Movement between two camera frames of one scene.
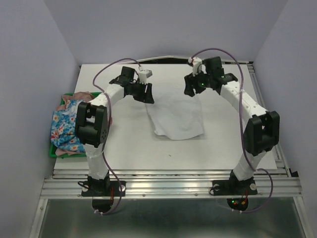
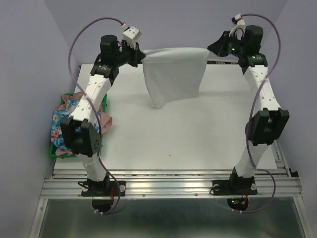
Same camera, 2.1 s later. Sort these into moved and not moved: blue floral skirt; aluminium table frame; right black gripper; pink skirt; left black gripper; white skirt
Moved: left black gripper; white skirt; right black gripper
Not moved: pink skirt; blue floral skirt; aluminium table frame
